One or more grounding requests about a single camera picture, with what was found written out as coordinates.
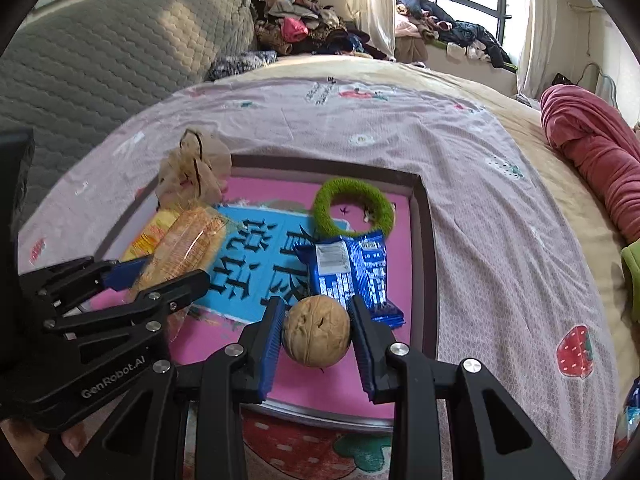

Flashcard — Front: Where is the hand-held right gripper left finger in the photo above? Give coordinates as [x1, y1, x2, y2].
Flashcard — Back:
[62, 296, 287, 480]

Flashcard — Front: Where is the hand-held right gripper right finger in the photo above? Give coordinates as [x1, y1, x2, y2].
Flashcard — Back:
[347, 295, 576, 480]

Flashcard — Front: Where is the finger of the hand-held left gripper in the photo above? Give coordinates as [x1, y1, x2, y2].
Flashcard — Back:
[19, 256, 151, 311]
[42, 269, 212, 348]

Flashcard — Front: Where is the yellow cake packet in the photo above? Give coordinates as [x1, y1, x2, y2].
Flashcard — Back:
[121, 208, 181, 262]

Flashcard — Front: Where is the orange cracker packet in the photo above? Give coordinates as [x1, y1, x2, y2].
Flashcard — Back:
[135, 205, 236, 306]

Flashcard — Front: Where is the walnut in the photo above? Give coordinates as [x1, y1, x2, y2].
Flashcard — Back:
[281, 295, 352, 368]

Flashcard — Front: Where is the blue snack packet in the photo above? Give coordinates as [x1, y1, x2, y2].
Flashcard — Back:
[294, 230, 405, 328]

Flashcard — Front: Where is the dark shallow tray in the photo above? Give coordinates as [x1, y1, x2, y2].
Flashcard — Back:
[82, 154, 441, 433]

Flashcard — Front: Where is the person's left hand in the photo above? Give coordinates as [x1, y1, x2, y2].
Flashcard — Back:
[0, 417, 98, 461]

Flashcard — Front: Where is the pink and blue book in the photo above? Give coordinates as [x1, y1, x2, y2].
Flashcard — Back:
[87, 175, 416, 421]

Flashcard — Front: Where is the purple strawberry printed blanket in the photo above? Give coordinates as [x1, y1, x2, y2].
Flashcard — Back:
[17, 80, 621, 480]

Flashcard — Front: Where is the grey quilted headboard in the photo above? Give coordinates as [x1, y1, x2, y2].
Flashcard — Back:
[0, 0, 256, 211]

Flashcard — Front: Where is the dark floral cloth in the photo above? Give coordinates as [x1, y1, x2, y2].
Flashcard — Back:
[207, 51, 278, 82]

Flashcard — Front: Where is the green fleece blanket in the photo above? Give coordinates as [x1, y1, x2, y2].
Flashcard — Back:
[620, 240, 640, 321]

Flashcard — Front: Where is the pile of mixed clothes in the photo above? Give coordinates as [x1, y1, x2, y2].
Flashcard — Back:
[247, 0, 396, 61]

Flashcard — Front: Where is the pink quilt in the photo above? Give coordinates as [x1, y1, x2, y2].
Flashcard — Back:
[540, 84, 640, 246]

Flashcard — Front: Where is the clothes heap on windowsill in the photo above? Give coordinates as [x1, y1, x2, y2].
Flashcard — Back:
[395, 0, 518, 73]

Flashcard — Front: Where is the cream curtain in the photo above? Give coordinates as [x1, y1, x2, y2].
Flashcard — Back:
[345, 0, 398, 61]
[515, 0, 558, 106]

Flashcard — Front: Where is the green fuzzy ring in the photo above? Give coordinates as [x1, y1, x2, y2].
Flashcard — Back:
[313, 177, 396, 238]

